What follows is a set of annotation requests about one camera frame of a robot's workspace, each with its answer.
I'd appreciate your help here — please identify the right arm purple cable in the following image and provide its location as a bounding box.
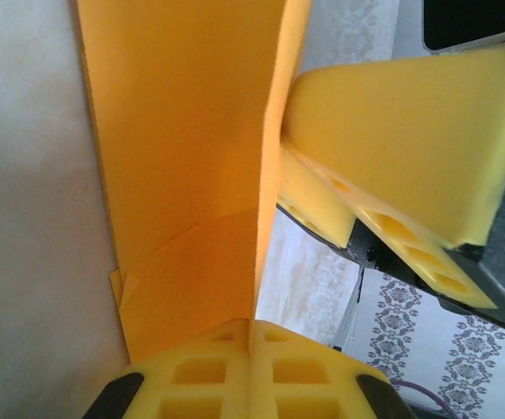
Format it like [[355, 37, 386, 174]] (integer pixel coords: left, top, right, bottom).
[[389, 378, 447, 419]]

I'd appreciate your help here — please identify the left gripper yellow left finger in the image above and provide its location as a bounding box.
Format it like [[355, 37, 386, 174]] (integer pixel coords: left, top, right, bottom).
[[81, 317, 250, 419]]

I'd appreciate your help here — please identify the orange square paper sheet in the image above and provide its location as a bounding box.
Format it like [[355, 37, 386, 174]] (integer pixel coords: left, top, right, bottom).
[[75, 0, 315, 366]]

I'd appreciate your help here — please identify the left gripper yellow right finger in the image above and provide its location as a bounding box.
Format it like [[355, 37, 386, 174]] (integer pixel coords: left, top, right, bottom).
[[249, 318, 417, 419]]

